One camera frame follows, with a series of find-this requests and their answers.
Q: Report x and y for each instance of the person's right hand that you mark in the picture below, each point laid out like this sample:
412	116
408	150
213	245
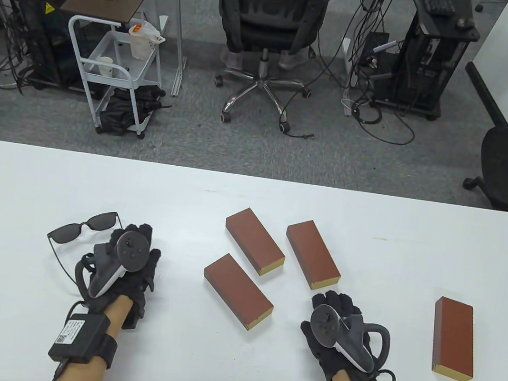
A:
329	352

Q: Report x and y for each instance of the person's left hand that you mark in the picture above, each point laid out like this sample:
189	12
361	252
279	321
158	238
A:
144	274

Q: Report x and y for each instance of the black sunglasses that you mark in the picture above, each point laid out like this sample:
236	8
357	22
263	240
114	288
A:
66	233

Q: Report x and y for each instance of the brown storage box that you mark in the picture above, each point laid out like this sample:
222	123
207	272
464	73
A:
455	335
251	238
234	284
311	252

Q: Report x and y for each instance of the person's left forearm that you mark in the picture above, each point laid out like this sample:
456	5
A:
85	376

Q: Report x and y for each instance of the grey hand controller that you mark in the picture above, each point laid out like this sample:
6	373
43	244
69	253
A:
324	324
131	248

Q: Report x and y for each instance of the black wrist battery box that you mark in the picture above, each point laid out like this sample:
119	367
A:
76	338

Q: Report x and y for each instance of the black bag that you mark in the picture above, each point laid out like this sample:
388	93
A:
119	113

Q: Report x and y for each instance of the white paper cup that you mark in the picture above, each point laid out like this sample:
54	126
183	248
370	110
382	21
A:
105	66

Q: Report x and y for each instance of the white rolling cart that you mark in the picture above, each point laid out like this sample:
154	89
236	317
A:
121	51

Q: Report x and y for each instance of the white plastic bag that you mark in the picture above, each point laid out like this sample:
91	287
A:
139	44

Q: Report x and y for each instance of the black computer case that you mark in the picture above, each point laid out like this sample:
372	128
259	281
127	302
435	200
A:
34	25

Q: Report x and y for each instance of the black mesh office chair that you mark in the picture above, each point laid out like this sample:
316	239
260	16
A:
273	10

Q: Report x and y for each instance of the black computer tower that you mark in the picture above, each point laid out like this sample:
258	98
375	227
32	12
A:
422	72

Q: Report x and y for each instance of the white desk leg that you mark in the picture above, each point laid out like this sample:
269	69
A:
346	53

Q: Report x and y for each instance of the black power box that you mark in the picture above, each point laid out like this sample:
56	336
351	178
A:
376	43

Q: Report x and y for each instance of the black computer mouse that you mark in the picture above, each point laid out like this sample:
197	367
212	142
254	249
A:
463	24

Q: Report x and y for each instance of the black keyboard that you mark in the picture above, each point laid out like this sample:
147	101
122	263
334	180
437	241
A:
436	0

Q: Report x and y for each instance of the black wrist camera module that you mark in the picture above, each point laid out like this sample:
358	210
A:
135	316

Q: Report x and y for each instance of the aluminium frame post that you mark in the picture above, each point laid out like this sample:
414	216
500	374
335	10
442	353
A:
177	19

